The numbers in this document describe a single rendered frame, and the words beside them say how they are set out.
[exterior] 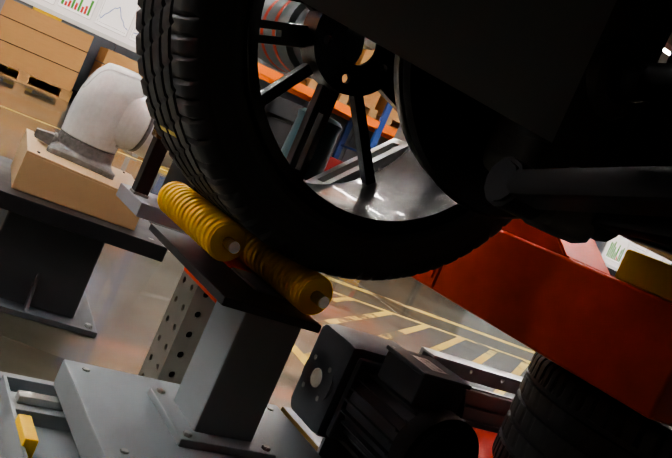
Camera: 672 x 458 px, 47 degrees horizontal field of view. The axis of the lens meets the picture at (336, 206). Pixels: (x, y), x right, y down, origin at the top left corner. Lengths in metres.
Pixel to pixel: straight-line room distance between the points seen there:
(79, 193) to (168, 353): 0.53
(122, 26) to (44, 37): 3.43
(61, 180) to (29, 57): 8.60
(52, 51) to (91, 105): 8.50
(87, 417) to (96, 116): 1.12
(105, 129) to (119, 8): 5.18
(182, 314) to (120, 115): 0.64
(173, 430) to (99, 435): 0.12
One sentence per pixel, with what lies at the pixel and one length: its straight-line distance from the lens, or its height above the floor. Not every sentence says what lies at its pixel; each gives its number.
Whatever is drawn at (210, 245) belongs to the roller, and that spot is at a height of 0.50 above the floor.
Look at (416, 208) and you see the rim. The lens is 1.17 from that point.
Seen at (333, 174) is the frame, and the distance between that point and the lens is 1.39.
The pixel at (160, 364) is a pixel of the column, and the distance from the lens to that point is 1.73.
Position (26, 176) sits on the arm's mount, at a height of 0.34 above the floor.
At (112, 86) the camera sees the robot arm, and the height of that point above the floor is 0.62.
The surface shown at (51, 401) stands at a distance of 1.25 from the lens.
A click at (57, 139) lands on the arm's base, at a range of 2.17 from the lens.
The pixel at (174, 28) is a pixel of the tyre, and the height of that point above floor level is 0.74.
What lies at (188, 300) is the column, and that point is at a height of 0.28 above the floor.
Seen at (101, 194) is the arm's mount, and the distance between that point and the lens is 2.04.
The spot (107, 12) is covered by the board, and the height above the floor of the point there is 1.07.
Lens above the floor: 0.67
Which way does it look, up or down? 3 degrees down
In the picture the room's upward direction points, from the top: 24 degrees clockwise
